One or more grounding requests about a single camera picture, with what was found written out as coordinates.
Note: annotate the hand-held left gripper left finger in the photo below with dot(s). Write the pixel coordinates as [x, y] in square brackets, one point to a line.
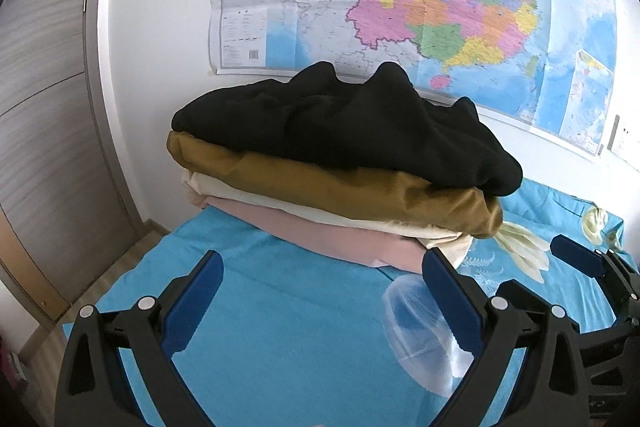
[192, 302]

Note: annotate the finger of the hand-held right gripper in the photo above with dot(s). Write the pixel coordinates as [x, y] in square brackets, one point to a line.
[575, 254]
[530, 294]

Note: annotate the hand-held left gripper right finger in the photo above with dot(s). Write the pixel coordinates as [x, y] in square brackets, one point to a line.
[450, 302]

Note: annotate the black garment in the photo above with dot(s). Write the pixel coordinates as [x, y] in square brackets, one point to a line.
[350, 132]

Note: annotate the blue floral blanket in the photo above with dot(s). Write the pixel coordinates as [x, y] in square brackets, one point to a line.
[300, 332]

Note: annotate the mustard folded garment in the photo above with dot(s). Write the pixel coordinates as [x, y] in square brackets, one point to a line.
[400, 192]

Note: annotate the cream folded garment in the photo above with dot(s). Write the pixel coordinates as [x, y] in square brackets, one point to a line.
[350, 219]

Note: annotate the pink folded garment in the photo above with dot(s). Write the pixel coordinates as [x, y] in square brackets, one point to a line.
[325, 239]

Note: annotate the wooden wardrobe door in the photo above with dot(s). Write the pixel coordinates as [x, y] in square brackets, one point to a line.
[50, 132]

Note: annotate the white wall socket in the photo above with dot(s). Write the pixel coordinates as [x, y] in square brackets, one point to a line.
[622, 134]

